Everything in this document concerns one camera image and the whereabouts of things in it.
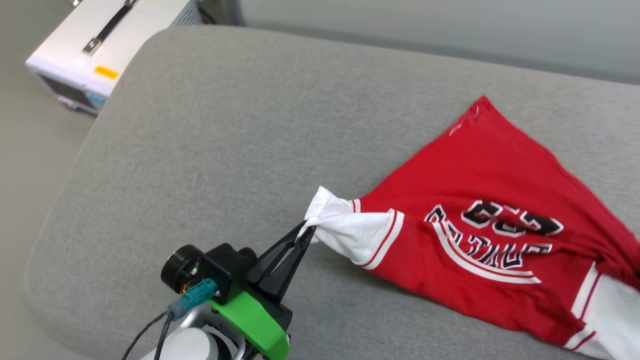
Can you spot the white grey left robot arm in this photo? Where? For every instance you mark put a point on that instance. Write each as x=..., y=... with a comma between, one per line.
x=195, y=342

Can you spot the red and white jersey shirt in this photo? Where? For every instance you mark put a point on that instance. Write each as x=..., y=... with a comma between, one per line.
x=480, y=175

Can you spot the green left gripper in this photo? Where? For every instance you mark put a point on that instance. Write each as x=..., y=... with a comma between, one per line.
x=255, y=320

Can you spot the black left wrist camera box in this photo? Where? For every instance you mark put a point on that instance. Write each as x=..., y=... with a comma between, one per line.
x=227, y=270

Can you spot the white partition panel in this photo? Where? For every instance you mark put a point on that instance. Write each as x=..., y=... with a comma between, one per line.
x=450, y=35

